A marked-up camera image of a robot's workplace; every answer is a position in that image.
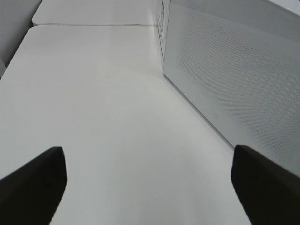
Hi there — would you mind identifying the white microwave oven body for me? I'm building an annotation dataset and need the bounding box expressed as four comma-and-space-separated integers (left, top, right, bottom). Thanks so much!
156, 0, 171, 64

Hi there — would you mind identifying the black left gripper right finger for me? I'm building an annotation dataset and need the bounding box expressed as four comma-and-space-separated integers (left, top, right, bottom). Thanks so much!
231, 145, 300, 225

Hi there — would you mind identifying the white microwave door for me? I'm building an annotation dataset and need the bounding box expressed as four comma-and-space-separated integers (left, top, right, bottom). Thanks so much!
163, 0, 300, 174

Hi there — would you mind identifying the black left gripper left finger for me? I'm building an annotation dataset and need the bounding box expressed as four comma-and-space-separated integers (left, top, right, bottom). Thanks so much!
0, 147, 68, 225

